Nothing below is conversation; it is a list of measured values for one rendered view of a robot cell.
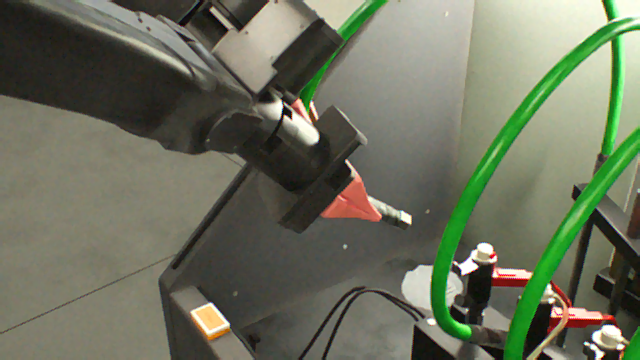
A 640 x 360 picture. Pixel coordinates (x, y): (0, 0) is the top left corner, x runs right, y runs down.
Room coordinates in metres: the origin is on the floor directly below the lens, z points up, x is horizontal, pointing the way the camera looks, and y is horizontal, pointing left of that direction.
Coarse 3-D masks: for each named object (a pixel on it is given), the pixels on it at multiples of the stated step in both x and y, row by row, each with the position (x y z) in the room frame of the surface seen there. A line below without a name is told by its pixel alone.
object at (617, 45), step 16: (368, 0) 0.64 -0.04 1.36; (384, 0) 0.64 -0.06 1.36; (608, 0) 0.69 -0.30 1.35; (352, 16) 0.64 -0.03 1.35; (368, 16) 0.64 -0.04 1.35; (608, 16) 0.70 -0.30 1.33; (352, 32) 0.64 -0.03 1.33; (304, 96) 0.63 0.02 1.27; (608, 112) 0.71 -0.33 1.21; (608, 128) 0.71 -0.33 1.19; (608, 144) 0.70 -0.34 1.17
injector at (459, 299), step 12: (480, 264) 0.58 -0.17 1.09; (492, 264) 0.58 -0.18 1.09; (468, 276) 0.60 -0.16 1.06; (480, 276) 0.58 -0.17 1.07; (492, 276) 0.59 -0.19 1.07; (468, 288) 0.59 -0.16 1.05; (480, 288) 0.58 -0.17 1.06; (456, 300) 0.58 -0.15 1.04; (468, 300) 0.58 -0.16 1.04; (480, 300) 0.58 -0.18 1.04; (468, 312) 0.59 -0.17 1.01; (480, 312) 0.59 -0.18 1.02; (480, 324) 0.59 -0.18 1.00
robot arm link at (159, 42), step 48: (0, 0) 0.25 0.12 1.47; (48, 0) 0.28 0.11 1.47; (96, 0) 0.33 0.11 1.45; (0, 48) 0.26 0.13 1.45; (48, 48) 0.28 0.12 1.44; (96, 48) 0.30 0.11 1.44; (144, 48) 0.33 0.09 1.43; (192, 48) 0.42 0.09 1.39; (48, 96) 0.29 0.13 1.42; (96, 96) 0.31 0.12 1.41; (144, 96) 0.34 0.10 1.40; (192, 96) 0.36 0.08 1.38; (240, 96) 0.41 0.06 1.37; (192, 144) 0.39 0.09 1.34
